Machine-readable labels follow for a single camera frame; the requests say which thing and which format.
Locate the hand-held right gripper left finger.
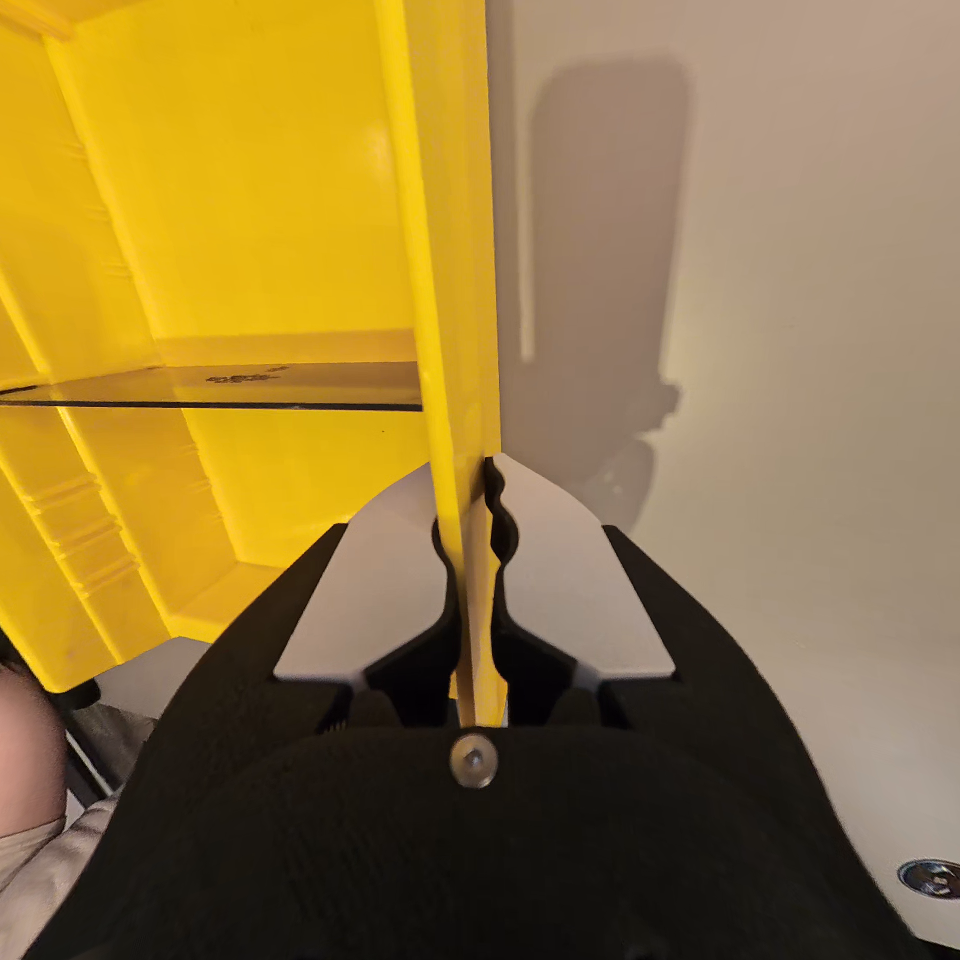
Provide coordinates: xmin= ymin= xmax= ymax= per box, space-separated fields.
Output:
xmin=273 ymin=461 xmax=460 ymax=685

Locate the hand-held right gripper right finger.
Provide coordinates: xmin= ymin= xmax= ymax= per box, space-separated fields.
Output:
xmin=484 ymin=452 xmax=676 ymax=682

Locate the yellow plastic bin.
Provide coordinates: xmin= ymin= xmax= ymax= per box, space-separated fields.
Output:
xmin=0 ymin=0 xmax=511 ymax=730

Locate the person's grey shirt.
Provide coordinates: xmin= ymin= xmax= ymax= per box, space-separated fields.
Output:
xmin=0 ymin=787 xmax=151 ymax=960

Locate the round metal table bolt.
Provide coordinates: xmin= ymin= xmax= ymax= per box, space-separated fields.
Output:
xmin=897 ymin=858 xmax=960 ymax=901

